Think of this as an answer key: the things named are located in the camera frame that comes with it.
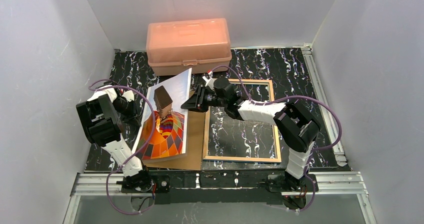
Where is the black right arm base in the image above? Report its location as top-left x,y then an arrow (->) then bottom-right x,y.
265,172 -> 319,212

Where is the aluminium right side rail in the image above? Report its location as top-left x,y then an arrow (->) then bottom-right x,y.
300,43 -> 349,168

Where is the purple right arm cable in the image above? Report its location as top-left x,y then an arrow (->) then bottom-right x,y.
206,65 -> 343,213

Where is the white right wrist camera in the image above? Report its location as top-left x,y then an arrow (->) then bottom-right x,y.
202,71 -> 216,89

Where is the aluminium front rail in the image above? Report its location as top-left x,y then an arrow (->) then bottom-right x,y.
64,170 -> 376,223

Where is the translucent pink plastic storage box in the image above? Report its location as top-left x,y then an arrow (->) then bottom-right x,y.
146,18 -> 232,76

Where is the blue wooden picture frame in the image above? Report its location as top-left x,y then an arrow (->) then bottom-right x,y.
202,78 -> 282,164

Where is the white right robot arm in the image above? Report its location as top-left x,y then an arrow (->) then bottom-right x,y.
181,75 -> 321,180

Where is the aluminium rail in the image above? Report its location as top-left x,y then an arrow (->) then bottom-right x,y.
300,43 -> 349,168
64,170 -> 376,223

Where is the brown cardboard backing board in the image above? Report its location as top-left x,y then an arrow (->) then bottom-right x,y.
144,112 -> 205,170

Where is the hot air balloon photo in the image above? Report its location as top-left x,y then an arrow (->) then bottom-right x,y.
132,69 -> 192,163

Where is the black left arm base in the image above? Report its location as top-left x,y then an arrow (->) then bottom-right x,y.
116,175 -> 171,212

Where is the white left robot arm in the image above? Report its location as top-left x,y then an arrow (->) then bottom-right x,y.
76,79 -> 146,177

